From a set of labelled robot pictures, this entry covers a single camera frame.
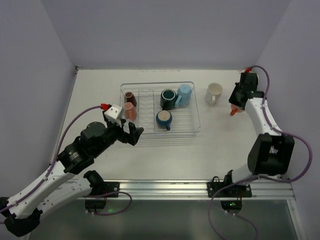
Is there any brown cup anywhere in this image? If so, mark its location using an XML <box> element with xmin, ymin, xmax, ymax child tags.
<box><xmin>124</xmin><ymin>91</ymin><xmax>137</xmax><ymax>108</ymax></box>

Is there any orange mug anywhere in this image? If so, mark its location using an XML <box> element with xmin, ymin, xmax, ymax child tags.
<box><xmin>229</xmin><ymin>104</ymin><xmax>244</xmax><ymax>116</ymax></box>

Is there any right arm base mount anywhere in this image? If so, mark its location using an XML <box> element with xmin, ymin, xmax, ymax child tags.
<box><xmin>206</xmin><ymin>175</ymin><xmax>253</xmax><ymax>198</ymax></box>

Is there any aluminium front rail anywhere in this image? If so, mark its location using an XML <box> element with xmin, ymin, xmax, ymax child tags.
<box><xmin>105</xmin><ymin>179</ymin><xmax>295</xmax><ymax>201</ymax></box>

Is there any pink cup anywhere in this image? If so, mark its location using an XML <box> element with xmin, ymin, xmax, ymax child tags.
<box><xmin>124</xmin><ymin>102</ymin><xmax>137</xmax><ymax>122</ymax></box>

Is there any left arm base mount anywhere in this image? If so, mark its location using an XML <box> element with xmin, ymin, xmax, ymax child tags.
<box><xmin>88</xmin><ymin>181</ymin><xmax>120</xmax><ymax>198</ymax></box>

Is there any clear wire dish rack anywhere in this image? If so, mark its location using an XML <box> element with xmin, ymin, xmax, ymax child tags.
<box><xmin>120</xmin><ymin>81</ymin><xmax>201</xmax><ymax>139</ymax></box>

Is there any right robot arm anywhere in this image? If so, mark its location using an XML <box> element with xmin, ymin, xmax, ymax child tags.
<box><xmin>223</xmin><ymin>69</ymin><xmax>295</xmax><ymax>185</ymax></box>

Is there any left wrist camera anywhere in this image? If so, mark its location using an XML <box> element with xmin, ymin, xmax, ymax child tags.
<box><xmin>103</xmin><ymin>104</ymin><xmax>125</xmax><ymax>127</ymax></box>

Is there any dark green mug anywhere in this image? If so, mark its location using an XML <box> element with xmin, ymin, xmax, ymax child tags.
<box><xmin>160</xmin><ymin>89</ymin><xmax>178</xmax><ymax>111</ymax></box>

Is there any light blue mug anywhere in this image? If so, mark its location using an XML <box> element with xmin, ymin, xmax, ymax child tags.
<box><xmin>174</xmin><ymin>84</ymin><xmax>192</xmax><ymax>108</ymax></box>

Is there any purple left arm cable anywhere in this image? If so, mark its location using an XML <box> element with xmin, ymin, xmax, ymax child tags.
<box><xmin>0</xmin><ymin>102</ymin><xmax>111</xmax><ymax>226</ymax></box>

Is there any dark blue mug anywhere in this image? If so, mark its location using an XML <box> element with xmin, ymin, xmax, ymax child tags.
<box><xmin>155</xmin><ymin>110</ymin><xmax>173</xmax><ymax>131</ymax></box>

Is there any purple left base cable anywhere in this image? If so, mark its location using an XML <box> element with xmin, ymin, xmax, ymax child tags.
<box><xmin>84</xmin><ymin>191</ymin><xmax>133</xmax><ymax>216</ymax></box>

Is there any white mug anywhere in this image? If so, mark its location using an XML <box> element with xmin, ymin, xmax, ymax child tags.
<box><xmin>205</xmin><ymin>83</ymin><xmax>223</xmax><ymax>106</ymax></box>

